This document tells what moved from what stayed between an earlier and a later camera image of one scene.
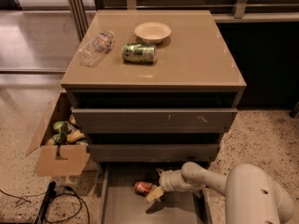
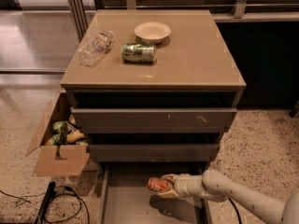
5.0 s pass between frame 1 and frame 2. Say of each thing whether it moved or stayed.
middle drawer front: stayed
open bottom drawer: stayed
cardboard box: stayed
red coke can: moved
